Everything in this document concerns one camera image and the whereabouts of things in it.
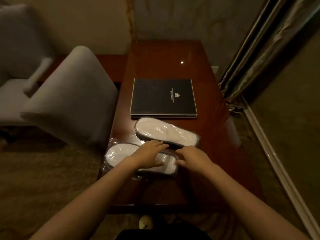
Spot grey upholstered armchair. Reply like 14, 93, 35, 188
20, 45, 119, 150
0, 3, 54, 127

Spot person's yellow left shoe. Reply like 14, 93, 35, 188
139, 215, 153, 230

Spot white slipper dark trim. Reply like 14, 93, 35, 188
136, 118, 199, 148
105, 143, 177, 176

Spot person's left forearm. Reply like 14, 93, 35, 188
29, 157, 140, 240

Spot black leather folder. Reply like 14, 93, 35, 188
130, 78, 198, 120

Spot olive satin curtain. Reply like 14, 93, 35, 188
219, 0, 320, 114

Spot person's right forearm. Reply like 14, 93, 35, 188
203, 160, 312, 240

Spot person's left hand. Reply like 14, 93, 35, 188
126, 140, 170, 171

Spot person's right hand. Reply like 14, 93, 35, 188
174, 146, 216, 175

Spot person's black shirt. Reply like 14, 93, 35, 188
116, 227, 213, 240

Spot patterned olive carpet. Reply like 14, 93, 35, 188
0, 95, 313, 240

